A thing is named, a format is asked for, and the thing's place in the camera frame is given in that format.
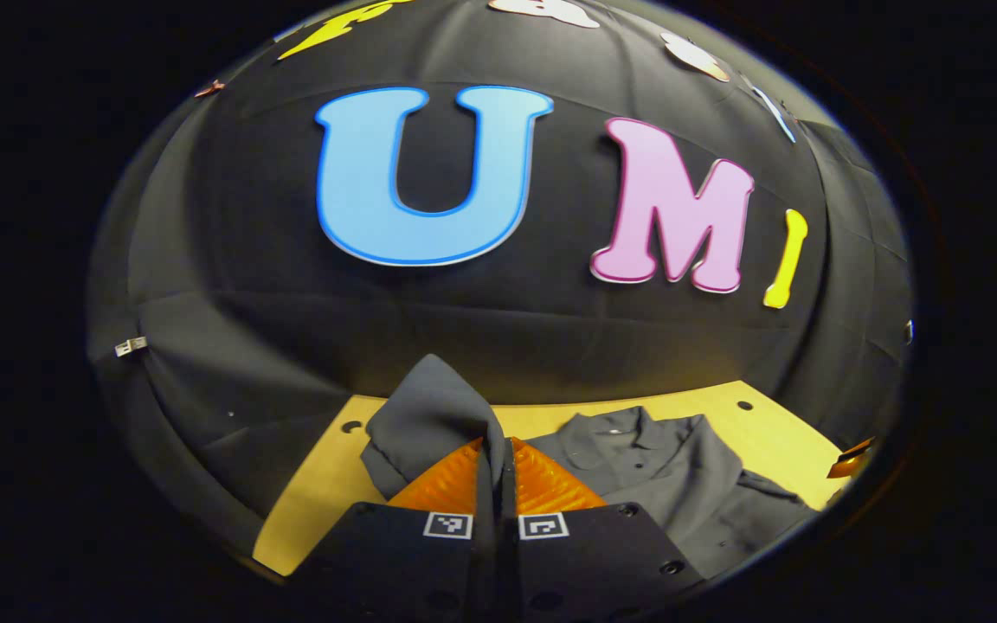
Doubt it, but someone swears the black backdrop cloth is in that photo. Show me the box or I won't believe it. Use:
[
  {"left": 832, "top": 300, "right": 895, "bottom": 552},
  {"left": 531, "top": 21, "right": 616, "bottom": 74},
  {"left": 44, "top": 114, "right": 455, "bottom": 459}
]
[{"left": 87, "top": 0, "right": 915, "bottom": 555}]

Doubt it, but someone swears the grey collared shirt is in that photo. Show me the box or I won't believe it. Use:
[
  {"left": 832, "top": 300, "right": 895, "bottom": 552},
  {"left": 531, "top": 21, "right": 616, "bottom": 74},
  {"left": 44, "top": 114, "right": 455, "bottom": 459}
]
[{"left": 360, "top": 353, "right": 820, "bottom": 581}]

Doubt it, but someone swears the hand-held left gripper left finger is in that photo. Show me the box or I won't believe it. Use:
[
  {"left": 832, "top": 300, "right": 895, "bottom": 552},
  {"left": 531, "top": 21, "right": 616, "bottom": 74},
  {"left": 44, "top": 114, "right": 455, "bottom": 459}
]
[{"left": 286, "top": 437, "right": 500, "bottom": 623}]

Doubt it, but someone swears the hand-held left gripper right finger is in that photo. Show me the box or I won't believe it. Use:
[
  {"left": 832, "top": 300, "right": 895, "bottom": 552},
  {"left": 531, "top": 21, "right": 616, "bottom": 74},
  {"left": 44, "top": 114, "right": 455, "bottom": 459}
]
[{"left": 501, "top": 437, "right": 709, "bottom": 623}]

